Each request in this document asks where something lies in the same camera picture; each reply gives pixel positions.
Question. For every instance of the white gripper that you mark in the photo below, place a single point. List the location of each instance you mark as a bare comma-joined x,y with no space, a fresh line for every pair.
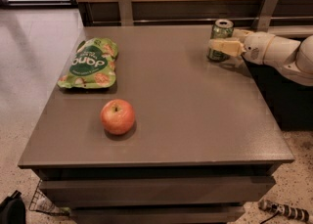
255,48

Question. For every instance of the green soda can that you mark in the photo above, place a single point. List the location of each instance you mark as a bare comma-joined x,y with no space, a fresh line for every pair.
221,29

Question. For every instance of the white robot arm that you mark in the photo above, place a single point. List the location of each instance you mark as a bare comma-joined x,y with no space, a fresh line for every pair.
292,59

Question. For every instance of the green rice chip bag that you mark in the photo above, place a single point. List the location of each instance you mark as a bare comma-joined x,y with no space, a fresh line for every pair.
93,66

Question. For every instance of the black bag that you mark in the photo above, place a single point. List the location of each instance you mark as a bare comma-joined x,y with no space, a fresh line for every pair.
12,209

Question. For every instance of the grey drawer cabinet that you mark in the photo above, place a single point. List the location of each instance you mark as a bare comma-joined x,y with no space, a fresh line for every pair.
193,118

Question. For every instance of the red apple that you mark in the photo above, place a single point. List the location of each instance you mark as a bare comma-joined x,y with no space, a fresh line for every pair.
117,116

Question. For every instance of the upper grey drawer front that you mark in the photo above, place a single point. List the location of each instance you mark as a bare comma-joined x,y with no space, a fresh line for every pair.
157,191

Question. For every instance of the grey drawer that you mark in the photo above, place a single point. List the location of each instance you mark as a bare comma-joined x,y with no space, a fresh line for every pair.
163,215
157,191

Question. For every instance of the white power strip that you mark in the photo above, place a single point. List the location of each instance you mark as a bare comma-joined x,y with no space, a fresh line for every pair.
287,211

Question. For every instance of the lower grey drawer front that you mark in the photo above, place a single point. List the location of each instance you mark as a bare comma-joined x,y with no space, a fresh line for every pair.
163,215

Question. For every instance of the right metal bracket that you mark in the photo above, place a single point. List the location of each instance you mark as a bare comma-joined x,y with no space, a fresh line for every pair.
262,21

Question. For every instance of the metal bracket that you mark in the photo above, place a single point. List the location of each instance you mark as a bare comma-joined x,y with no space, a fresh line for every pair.
125,12
262,21

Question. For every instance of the left metal bracket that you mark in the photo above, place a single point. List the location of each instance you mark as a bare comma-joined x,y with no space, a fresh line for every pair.
125,12

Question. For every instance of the metal rail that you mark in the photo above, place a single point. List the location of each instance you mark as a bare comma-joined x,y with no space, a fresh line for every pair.
246,22

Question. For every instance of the wire basket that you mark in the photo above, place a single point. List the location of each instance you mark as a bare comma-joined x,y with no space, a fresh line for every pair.
41,204

